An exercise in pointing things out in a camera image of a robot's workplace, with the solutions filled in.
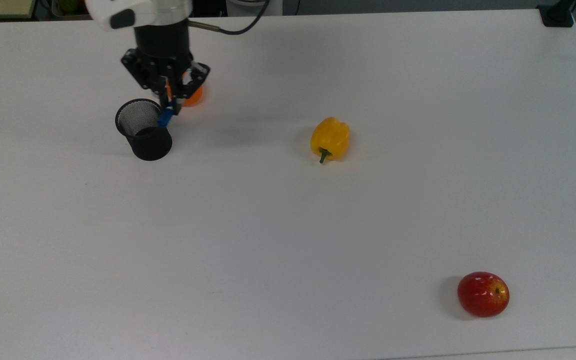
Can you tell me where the beige box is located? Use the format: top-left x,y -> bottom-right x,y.
0,0 -> 37,21

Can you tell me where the orange fruit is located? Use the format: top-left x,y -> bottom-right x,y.
167,70 -> 204,108

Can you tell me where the yellow bell pepper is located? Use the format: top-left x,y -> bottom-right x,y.
310,117 -> 351,165

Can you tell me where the black stand base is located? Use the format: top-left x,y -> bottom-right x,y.
537,0 -> 576,28

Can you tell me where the red apple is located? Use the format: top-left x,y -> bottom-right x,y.
457,271 -> 511,318

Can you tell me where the black mesh pen cup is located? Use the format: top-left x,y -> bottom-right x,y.
115,98 -> 173,162

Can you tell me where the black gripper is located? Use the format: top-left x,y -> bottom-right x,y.
120,21 -> 212,118

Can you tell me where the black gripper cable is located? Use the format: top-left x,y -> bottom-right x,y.
187,0 -> 272,36

